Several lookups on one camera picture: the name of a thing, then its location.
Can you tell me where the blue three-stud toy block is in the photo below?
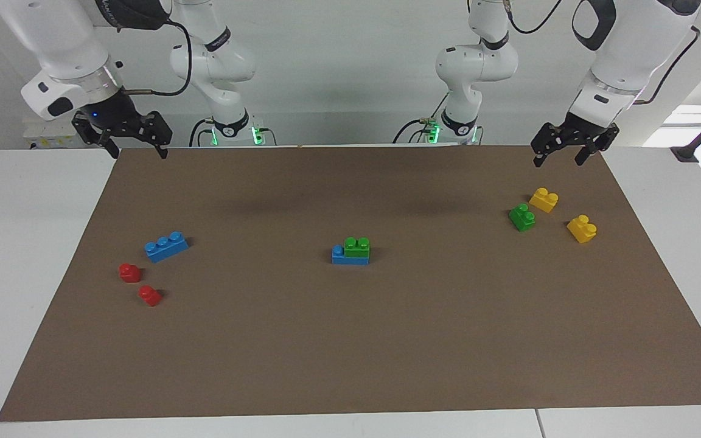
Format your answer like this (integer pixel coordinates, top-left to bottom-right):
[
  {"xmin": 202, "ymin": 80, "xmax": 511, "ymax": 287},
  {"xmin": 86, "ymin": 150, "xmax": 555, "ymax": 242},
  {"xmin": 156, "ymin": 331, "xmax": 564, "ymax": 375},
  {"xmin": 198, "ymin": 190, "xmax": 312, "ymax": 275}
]
[
  {"xmin": 332, "ymin": 245, "xmax": 370, "ymax": 266},
  {"xmin": 144, "ymin": 231, "xmax": 189, "ymax": 263}
]

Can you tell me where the yellow two-stud toy block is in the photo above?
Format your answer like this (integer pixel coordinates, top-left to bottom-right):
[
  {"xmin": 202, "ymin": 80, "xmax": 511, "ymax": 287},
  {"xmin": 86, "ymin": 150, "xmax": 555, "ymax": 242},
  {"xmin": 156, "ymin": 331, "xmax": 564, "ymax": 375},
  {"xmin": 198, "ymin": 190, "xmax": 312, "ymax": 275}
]
[
  {"xmin": 567, "ymin": 215, "xmax": 598, "ymax": 244},
  {"xmin": 529, "ymin": 187, "xmax": 559, "ymax": 214}
]

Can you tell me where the brown table mat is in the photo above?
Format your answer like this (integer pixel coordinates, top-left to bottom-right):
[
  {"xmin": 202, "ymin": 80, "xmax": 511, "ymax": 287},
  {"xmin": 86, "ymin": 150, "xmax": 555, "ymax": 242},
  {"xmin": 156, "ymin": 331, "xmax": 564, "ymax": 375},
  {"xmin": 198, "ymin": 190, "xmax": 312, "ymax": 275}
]
[{"xmin": 0, "ymin": 145, "xmax": 701, "ymax": 422}]

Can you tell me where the white wall box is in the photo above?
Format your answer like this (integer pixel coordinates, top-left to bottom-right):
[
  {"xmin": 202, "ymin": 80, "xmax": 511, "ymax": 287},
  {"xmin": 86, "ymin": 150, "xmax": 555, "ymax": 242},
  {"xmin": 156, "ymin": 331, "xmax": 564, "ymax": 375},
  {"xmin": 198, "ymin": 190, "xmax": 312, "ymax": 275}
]
[{"xmin": 22, "ymin": 117, "xmax": 78, "ymax": 150}]

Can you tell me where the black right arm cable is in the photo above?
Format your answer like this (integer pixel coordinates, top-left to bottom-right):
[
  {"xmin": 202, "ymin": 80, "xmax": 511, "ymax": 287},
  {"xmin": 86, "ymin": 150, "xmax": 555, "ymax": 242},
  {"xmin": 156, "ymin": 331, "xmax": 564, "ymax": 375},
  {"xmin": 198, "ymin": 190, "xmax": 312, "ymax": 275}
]
[{"xmin": 122, "ymin": 18, "xmax": 193, "ymax": 97}]

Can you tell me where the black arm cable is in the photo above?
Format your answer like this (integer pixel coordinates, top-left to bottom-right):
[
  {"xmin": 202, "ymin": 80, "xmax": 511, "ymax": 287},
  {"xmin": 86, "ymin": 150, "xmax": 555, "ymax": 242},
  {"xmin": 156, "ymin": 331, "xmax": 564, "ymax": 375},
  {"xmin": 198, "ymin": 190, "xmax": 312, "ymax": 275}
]
[
  {"xmin": 122, "ymin": 18, "xmax": 193, "ymax": 97},
  {"xmin": 504, "ymin": 0, "xmax": 701, "ymax": 105}
]

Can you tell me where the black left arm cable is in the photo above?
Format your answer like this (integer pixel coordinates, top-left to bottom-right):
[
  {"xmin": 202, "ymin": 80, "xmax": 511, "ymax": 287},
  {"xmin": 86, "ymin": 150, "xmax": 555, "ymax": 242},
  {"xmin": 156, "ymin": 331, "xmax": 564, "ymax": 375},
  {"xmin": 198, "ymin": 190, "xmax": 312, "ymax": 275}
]
[{"xmin": 504, "ymin": 0, "xmax": 701, "ymax": 105}]

